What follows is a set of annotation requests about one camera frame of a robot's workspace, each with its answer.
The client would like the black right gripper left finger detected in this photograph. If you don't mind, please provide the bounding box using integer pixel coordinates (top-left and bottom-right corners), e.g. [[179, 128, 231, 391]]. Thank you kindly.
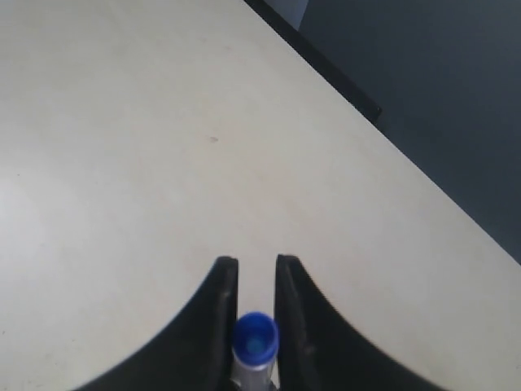
[[80, 257, 239, 390]]

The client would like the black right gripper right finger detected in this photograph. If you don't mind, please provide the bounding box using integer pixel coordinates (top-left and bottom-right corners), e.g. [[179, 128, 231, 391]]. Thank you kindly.
[[275, 254, 439, 390]]

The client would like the blue-capped tube end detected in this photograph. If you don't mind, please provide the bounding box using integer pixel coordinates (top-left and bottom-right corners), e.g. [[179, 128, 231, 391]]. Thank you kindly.
[[230, 312, 279, 391]]

